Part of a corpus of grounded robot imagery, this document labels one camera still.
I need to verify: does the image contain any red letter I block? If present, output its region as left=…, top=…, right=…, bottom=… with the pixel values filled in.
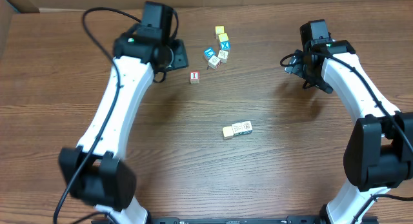
left=190, top=71, right=200, bottom=84

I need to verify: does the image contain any wooden ladybug block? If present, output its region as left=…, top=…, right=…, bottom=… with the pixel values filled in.
left=232, top=123, right=243, bottom=136

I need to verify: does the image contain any wooden letter K block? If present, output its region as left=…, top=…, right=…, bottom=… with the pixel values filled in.
left=222, top=126, right=234, bottom=139

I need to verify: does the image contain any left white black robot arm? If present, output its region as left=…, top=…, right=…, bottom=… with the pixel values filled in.
left=53, top=1, right=188, bottom=223

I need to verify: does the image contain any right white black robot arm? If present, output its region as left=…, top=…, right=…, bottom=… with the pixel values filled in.
left=284, top=19, right=412, bottom=223

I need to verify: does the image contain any blue letter L block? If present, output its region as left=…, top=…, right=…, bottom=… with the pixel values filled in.
left=203, top=47, right=216, bottom=61

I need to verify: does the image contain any wooden letter O block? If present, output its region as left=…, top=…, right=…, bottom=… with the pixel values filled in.
left=208, top=56, right=221, bottom=70

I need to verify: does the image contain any wooden turtle block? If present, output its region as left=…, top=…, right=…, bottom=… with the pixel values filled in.
left=217, top=50, right=229, bottom=63

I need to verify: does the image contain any yellow block far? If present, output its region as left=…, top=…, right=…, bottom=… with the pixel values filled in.
left=215, top=26, right=225, bottom=37

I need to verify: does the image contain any yellow block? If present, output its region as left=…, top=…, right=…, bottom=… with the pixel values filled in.
left=215, top=26, right=225, bottom=37
left=218, top=33, right=229, bottom=43

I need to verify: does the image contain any blue letter X block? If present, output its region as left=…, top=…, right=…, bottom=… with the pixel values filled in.
left=220, top=41, right=231, bottom=51

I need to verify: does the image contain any yellow block near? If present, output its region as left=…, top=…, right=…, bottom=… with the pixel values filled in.
left=218, top=33, right=229, bottom=43

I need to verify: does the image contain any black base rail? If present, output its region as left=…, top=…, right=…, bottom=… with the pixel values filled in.
left=147, top=216, right=328, bottom=224

